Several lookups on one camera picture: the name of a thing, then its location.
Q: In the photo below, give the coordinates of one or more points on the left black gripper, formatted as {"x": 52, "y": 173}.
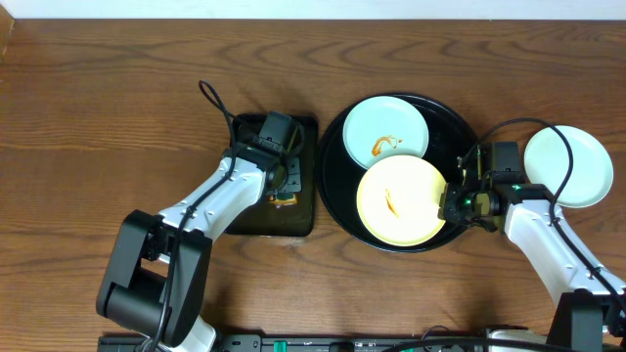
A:
{"x": 291, "y": 176}

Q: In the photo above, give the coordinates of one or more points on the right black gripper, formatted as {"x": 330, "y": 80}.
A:
{"x": 450, "y": 206}

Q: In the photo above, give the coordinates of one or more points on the green and orange sponge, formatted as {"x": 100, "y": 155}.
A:
{"x": 283, "y": 200}

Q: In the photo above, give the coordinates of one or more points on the light blue plate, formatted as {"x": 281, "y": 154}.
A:
{"x": 546, "y": 162}
{"x": 381, "y": 127}

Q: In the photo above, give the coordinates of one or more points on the yellow plate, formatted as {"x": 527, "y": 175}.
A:
{"x": 398, "y": 200}

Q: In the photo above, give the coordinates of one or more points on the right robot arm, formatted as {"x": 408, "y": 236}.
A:
{"x": 590, "y": 300}

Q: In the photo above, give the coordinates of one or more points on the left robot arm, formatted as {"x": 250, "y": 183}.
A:
{"x": 154, "y": 283}

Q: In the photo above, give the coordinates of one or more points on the black rectangular water tray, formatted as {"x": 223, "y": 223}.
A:
{"x": 265, "y": 219}

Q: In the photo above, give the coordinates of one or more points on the round black serving tray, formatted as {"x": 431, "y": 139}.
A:
{"x": 338, "y": 176}

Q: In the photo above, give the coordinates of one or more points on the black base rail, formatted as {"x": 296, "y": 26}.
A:
{"x": 256, "y": 343}

